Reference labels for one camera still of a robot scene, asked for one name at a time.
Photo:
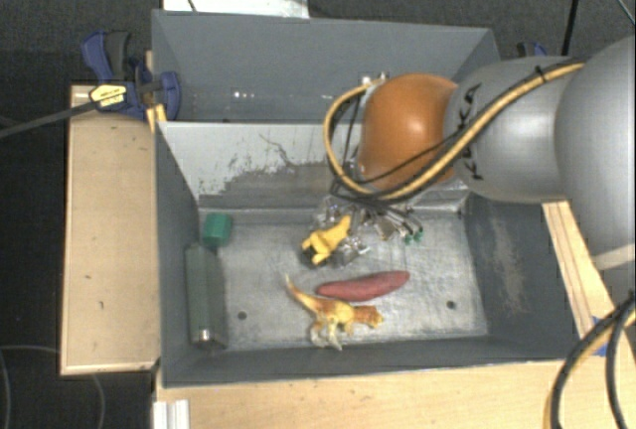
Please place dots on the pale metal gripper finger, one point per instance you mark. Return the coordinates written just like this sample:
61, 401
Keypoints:
323, 217
346, 258

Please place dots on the yellow toy animal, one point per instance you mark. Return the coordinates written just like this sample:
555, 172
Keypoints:
326, 240

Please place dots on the red-brown toy sweet potato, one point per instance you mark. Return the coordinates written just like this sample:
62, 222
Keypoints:
363, 287

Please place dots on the orange toy dinosaur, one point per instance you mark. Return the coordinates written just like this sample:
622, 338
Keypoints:
340, 313

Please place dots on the grey metal bin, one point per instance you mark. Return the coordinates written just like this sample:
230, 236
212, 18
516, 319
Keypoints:
427, 278

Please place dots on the pale wood board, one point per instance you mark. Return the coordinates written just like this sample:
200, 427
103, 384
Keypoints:
111, 238

